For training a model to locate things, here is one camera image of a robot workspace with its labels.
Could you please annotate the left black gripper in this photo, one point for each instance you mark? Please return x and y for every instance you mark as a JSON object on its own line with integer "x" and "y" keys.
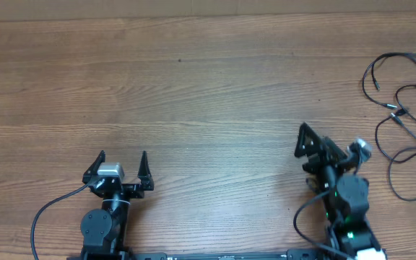
{"x": 143, "y": 174}

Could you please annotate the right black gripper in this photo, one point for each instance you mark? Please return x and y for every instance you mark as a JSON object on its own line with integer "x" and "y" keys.
{"x": 325, "y": 156}

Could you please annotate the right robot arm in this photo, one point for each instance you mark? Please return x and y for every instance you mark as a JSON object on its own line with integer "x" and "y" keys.
{"x": 344, "y": 194}

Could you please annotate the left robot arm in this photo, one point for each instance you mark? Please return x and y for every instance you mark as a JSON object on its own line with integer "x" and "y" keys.
{"x": 104, "y": 229}

